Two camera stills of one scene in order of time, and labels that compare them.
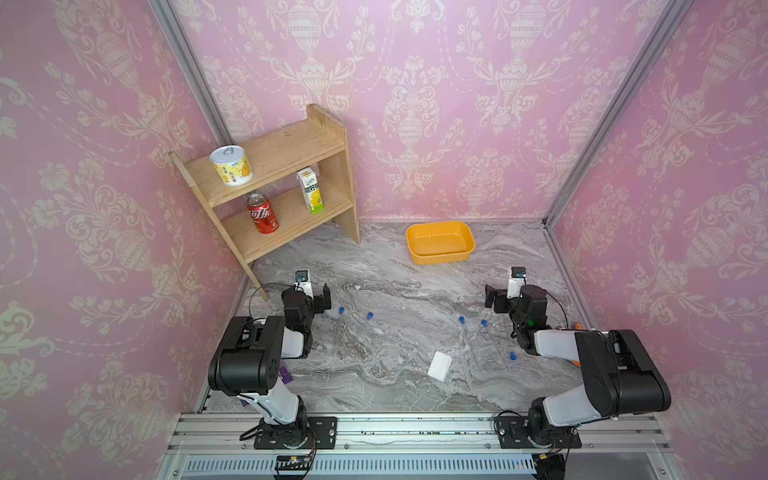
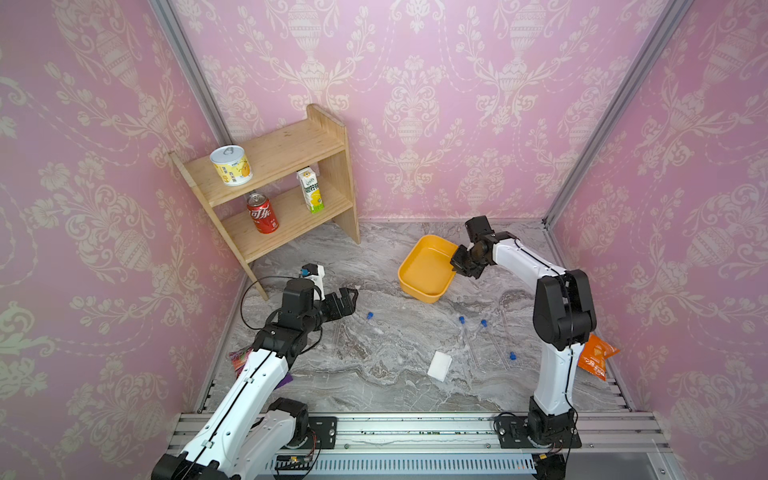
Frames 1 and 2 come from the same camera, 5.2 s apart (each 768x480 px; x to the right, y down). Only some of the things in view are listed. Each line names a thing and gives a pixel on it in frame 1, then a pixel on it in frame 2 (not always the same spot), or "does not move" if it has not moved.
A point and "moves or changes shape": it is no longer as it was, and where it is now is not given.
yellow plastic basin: x=432 y=243 moves or changes shape
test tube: x=462 y=322 does not move
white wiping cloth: x=439 y=366 does not move
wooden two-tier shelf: x=277 y=187 does not move
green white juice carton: x=311 y=192 does not move
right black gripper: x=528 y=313 → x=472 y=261
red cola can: x=262 y=213 does not move
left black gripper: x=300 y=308 → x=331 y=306
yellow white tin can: x=232 y=165 does not move
